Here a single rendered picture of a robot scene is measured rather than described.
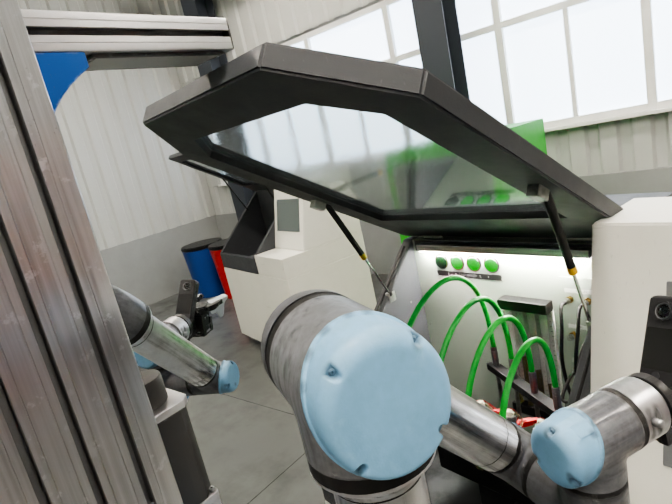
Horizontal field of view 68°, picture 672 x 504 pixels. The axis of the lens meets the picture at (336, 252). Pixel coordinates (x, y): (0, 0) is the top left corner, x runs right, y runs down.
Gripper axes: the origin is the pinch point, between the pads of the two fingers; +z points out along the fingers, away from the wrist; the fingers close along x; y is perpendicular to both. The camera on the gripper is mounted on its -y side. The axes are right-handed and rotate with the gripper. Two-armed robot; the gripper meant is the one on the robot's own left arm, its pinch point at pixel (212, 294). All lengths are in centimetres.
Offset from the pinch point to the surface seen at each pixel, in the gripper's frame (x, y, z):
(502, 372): 83, 25, 6
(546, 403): 92, 23, -11
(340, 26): -63, -153, 487
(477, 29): 88, -121, 410
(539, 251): 92, -10, 6
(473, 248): 75, -8, 17
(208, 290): -283, 174, 483
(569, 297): 99, 1, 4
